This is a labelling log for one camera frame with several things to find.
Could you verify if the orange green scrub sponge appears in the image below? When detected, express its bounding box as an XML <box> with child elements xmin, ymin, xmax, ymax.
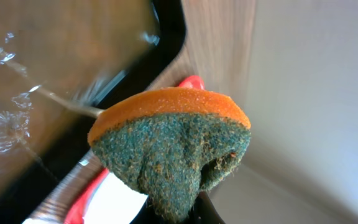
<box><xmin>88</xmin><ymin>87</ymin><xmax>251</xmax><ymax>223</ymax></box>

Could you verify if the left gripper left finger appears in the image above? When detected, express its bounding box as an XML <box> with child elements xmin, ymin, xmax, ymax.
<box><xmin>130</xmin><ymin>198</ymin><xmax>154</xmax><ymax>224</ymax></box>

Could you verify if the black water-filled baking pan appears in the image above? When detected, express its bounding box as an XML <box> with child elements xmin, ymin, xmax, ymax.
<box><xmin>0</xmin><ymin>0</ymin><xmax>186</xmax><ymax>223</ymax></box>

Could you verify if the red plastic serving tray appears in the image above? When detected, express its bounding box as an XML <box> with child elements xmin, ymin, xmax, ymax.
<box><xmin>63</xmin><ymin>75</ymin><xmax>205</xmax><ymax>224</ymax></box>

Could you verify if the light blue plate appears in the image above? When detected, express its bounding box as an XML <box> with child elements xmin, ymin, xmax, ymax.
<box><xmin>22</xmin><ymin>172</ymin><xmax>149</xmax><ymax>224</ymax></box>

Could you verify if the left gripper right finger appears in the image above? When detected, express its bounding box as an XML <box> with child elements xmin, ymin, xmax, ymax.
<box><xmin>194</xmin><ymin>192</ymin><xmax>225</xmax><ymax>224</ymax></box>

